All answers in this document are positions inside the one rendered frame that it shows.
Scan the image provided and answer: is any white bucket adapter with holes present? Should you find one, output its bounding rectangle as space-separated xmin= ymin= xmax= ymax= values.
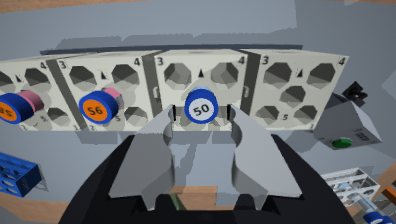
xmin=154 ymin=49 xmax=248 ymax=131
xmin=0 ymin=52 xmax=97 ymax=131
xmin=239 ymin=49 xmax=349 ymax=130
xmin=56 ymin=50 xmax=163 ymax=131

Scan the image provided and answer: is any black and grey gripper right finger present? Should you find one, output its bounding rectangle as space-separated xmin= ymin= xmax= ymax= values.
xmin=227 ymin=104 xmax=355 ymax=224

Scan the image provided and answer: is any grey sloped desk with green button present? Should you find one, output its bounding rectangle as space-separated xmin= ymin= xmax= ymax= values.
xmin=308 ymin=83 xmax=383 ymax=151

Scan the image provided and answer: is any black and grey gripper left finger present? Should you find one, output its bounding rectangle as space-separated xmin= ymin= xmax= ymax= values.
xmin=58 ymin=104 xmax=176 ymax=224

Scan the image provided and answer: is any blue tube rack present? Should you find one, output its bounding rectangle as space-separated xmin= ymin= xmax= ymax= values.
xmin=0 ymin=153 xmax=42 ymax=198

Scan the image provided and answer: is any light grey tube rack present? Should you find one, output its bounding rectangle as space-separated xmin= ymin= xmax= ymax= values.
xmin=320 ymin=167 xmax=380 ymax=203

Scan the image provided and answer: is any grey flat mat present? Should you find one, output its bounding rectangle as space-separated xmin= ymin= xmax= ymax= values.
xmin=0 ymin=0 xmax=396 ymax=206

